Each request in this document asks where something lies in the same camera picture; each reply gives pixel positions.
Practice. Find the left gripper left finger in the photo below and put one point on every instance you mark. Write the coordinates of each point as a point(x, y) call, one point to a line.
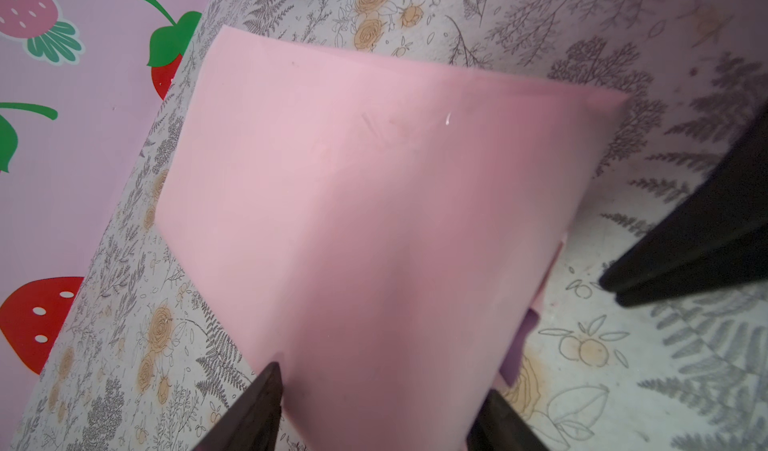
point(252, 422)

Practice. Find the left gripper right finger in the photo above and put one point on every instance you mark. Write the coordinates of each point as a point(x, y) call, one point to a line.
point(498, 427)

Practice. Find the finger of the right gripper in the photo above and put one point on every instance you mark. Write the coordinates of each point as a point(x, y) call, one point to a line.
point(739, 262)
point(731, 203)

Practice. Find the purple wrapping paper sheet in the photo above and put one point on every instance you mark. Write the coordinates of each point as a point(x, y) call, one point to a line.
point(378, 227)

